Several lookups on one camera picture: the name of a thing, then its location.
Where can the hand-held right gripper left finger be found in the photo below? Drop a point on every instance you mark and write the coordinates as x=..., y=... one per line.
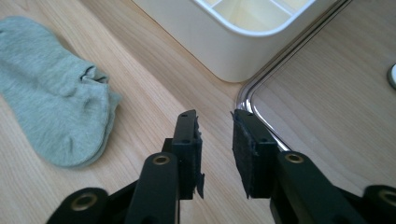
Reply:
x=188, y=155

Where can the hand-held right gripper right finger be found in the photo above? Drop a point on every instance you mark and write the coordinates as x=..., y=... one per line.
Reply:
x=249, y=155

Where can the white divided storage box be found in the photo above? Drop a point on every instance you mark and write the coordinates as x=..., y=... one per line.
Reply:
x=202, y=40

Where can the grey-green ankle sock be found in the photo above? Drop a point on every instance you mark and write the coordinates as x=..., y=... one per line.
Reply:
x=46, y=93

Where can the clear plastic lid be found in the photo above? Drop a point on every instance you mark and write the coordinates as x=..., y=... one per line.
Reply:
x=327, y=93

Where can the small white round cap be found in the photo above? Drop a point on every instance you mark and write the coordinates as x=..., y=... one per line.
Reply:
x=393, y=76

